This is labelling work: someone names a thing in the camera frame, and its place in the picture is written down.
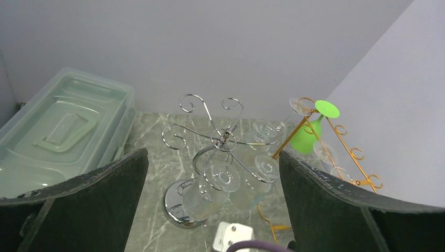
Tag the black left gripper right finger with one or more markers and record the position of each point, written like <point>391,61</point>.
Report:
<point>330,214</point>

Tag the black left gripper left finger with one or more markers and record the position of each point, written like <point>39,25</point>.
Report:
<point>90,212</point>

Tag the clear wine glass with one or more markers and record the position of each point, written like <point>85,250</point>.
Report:
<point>299,107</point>
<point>342,174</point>
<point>322,154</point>

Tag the green plastic wine glass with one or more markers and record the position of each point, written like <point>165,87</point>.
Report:
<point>304,138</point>

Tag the clear ribbed glass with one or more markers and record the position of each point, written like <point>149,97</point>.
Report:
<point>210,191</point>
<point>255,183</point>
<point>261,137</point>

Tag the translucent green storage box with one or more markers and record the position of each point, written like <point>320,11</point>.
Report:
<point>76,123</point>

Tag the gold wire glass rack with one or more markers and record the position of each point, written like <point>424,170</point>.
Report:
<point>336,129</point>

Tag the chrome wire glass rack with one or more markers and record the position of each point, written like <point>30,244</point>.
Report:
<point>224,147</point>

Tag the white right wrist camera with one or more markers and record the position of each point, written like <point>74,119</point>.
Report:
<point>230,233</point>

